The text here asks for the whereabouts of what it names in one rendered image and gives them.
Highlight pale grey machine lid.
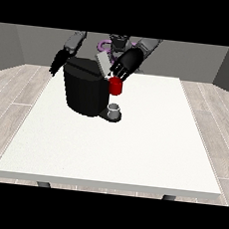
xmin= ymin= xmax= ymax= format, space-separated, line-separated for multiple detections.
xmin=93 ymin=50 xmax=114 ymax=77

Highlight red pod holder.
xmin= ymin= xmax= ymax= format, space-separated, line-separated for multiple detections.
xmin=108 ymin=75 xmax=124 ymax=98

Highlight black coffee machine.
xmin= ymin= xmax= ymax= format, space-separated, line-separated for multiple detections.
xmin=57 ymin=55 xmax=127 ymax=124

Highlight grey robot trunk purple rings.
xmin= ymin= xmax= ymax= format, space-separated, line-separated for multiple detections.
xmin=96 ymin=33 xmax=139 ymax=65

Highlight small grey cup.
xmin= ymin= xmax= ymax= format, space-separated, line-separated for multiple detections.
xmin=107 ymin=102 xmax=121 ymax=120

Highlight dark table leg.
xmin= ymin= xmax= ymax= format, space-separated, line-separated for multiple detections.
xmin=161 ymin=193 xmax=177 ymax=202
xmin=36 ymin=180 xmax=53 ymax=189

